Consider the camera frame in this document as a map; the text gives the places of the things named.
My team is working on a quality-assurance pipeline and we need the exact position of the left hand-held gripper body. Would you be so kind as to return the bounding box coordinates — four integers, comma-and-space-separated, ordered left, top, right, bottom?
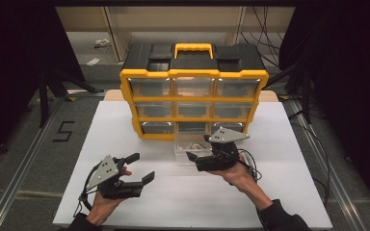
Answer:
85, 155, 144, 201

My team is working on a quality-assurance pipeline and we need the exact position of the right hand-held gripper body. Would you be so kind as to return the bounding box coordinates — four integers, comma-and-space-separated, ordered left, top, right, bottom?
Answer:
194, 126, 251, 173

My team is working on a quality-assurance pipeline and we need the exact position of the yellow black drawer organizer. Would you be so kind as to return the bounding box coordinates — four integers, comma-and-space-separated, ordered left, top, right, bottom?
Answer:
119, 42, 270, 142

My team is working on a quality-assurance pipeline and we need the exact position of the person's right hand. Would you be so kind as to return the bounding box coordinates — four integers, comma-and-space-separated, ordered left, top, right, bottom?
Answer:
206, 155, 262, 194

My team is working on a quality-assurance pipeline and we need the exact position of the person's left hand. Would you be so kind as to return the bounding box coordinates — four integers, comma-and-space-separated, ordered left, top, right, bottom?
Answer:
86, 167, 133, 226

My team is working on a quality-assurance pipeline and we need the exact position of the black tripod stand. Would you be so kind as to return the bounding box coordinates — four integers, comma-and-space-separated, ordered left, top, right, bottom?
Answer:
38, 65, 105, 129

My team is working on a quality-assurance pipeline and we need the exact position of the crumpled white paper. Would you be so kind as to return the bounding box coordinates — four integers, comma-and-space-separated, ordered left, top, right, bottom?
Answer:
93, 38, 112, 49

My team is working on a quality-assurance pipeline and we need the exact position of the black curtain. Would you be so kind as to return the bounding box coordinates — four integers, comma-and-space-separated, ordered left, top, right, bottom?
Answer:
278, 0, 370, 222
0, 0, 87, 167

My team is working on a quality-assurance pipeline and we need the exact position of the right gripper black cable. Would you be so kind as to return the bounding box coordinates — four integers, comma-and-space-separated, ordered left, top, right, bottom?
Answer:
236, 147, 264, 185

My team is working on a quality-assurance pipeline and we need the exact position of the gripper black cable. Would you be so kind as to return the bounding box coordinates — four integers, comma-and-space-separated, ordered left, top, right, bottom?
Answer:
72, 163, 101, 220
236, 147, 264, 185

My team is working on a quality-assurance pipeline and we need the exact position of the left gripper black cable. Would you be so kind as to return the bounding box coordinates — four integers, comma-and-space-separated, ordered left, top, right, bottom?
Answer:
72, 163, 101, 220

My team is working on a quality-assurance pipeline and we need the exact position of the black floor cable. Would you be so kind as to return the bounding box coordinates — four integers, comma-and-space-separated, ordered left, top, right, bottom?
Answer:
288, 109, 332, 206

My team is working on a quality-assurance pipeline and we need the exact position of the aluminium floor rail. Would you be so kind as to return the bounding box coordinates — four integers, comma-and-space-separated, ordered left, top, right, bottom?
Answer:
287, 99, 370, 231
0, 97, 64, 231

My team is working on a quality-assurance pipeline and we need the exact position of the bundle of hanging black cables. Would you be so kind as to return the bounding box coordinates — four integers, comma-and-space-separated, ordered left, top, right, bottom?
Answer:
240, 6, 285, 69

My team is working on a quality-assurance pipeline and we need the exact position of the beige shelf frame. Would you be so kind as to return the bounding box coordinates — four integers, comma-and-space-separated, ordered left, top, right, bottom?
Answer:
56, 6, 296, 64

